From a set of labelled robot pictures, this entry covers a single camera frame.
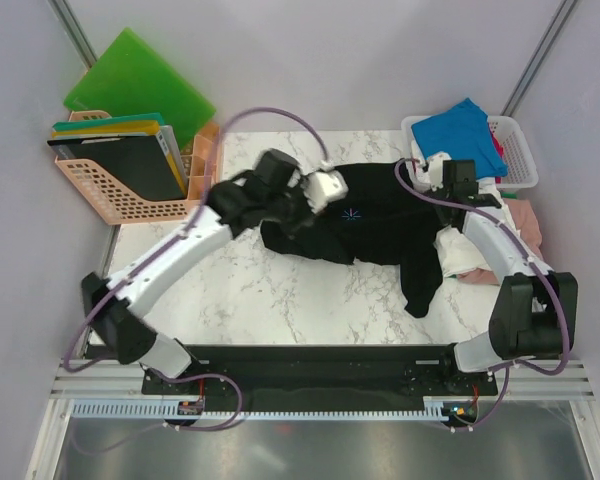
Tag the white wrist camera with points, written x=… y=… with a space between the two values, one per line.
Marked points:
x=429 y=172
x=323 y=187

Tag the black t shirt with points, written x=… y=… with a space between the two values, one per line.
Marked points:
x=378 y=222

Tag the red garment in basket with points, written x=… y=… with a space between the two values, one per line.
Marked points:
x=499 y=145

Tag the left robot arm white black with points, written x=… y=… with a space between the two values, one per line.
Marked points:
x=273 y=190

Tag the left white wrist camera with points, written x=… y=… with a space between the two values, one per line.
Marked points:
x=323 y=187

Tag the green plastic board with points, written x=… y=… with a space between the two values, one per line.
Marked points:
x=131 y=78

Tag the white laundry basket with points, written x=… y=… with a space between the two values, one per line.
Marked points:
x=522 y=171

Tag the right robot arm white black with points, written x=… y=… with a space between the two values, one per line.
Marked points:
x=533 y=319

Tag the white slotted cable duct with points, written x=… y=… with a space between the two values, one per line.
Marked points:
x=162 y=409

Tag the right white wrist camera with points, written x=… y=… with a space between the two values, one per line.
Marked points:
x=429 y=172

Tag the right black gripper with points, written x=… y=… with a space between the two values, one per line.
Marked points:
x=441 y=215

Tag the orange file basket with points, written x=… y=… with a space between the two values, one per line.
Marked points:
x=118 y=205

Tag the teal folder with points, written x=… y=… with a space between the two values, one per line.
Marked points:
x=97 y=118

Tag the black folder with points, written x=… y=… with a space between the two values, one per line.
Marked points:
x=141 y=163

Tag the pink t shirt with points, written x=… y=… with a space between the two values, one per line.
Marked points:
x=526 y=224

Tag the orange compartment organizer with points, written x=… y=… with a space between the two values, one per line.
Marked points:
x=205 y=160

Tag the blue folded t shirt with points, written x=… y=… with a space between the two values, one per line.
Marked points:
x=463 y=133

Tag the yellow folder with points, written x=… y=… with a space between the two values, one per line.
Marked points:
x=145 y=127

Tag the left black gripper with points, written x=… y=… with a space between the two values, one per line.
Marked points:
x=307 y=218

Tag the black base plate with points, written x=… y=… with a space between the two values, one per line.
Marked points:
x=331 y=377

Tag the white crumpled t shirt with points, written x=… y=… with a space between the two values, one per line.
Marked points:
x=459 y=258

